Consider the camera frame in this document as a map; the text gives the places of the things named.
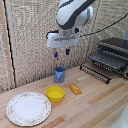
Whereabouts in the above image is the yellow bowl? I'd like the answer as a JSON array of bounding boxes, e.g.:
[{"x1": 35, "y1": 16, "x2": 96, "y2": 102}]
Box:
[{"x1": 46, "y1": 85, "x2": 66, "y2": 103}]

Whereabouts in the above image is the blue cup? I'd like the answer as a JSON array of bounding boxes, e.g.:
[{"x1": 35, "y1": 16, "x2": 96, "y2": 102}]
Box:
[{"x1": 54, "y1": 66, "x2": 67, "y2": 84}]

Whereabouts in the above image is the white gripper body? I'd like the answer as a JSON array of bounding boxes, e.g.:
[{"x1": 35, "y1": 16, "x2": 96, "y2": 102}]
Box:
[{"x1": 45, "y1": 30, "x2": 81, "y2": 50}]

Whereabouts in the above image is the black toaster oven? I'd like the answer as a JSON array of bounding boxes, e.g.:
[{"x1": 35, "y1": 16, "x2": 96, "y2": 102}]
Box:
[{"x1": 89, "y1": 37, "x2": 128, "y2": 80}]

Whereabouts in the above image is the white floral-rim plate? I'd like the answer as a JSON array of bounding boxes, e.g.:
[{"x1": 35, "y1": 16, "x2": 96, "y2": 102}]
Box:
[{"x1": 5, "y1": 91, "x2": 53, "y2": 127}]

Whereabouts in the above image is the black cable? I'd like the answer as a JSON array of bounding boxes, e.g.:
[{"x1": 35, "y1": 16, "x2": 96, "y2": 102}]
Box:
[{"x1": 79, "y1": 12, "x2": 128, "y2": 38}]

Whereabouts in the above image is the orange rectangular block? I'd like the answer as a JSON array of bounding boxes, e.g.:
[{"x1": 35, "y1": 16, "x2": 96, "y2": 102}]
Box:
[{"x1": 68, "y1": 83, "x2": 83, "y2": 96}]

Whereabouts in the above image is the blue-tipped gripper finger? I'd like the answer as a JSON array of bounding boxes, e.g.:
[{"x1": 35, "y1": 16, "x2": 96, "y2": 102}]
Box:
[
  {"x1": 65, "y1": 47, "x2": 71, "y2": 56},
  {"x1": 53, "y1": 48, "x2": 59, "y2": 59}
]

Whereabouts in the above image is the black wire dish rack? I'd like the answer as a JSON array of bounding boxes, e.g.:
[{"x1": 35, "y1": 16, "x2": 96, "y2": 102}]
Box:
[{"x1": 79, "y1": 64, "x2": 112, "y2": 85}]

